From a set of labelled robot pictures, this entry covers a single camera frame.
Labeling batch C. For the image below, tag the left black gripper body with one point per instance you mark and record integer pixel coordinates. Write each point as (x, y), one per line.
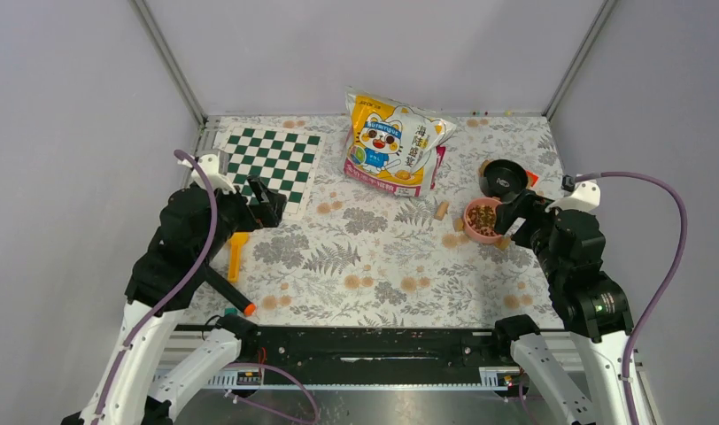
(237, 214)

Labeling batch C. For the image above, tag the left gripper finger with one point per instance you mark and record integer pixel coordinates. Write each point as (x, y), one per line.
(259, 191)
(276, 203)

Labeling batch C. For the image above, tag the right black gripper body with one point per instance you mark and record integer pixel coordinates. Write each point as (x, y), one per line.
(537, 223)

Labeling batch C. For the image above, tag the yellow plastic scoop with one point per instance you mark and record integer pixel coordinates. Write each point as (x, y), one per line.
(236, 244)

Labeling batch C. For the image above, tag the cat food bag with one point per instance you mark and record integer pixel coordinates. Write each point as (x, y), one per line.
(393, 146)

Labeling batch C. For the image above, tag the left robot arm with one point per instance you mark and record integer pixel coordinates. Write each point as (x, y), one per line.
(194, 225)

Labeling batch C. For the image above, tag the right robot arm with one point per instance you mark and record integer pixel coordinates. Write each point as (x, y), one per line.
(593, 308)

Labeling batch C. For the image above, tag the pink bowl with kibble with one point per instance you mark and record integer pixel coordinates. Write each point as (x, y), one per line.
(479, 219)

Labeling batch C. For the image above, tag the wooden block near bowl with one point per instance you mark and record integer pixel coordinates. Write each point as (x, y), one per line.
(503, 243)

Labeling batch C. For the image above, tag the black empty bowl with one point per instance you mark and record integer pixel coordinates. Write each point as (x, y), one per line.
(503, 179)

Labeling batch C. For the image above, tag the green white chessboard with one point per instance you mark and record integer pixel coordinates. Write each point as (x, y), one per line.
(285, 160)

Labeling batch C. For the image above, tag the orange red small object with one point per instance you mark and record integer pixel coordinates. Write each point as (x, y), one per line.
(532, 179)

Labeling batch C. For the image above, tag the wooden cork cylinder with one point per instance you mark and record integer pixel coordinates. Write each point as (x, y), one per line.
(441, 210)

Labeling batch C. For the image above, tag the black marker orange cap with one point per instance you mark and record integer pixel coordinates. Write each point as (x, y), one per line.
(235, 297)

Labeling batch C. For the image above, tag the floral tablecloth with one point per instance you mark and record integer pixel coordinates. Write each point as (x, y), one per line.
(363, 257)

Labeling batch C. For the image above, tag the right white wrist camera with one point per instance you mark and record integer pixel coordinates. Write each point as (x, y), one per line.
(582, 194)

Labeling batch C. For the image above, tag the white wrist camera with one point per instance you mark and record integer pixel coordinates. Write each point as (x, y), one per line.
(582, 194)
(214, 164)

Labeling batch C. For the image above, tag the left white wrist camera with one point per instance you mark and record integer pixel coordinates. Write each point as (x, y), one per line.
(214, 164)

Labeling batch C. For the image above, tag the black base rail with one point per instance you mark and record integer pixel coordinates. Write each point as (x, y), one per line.
(371, 359)

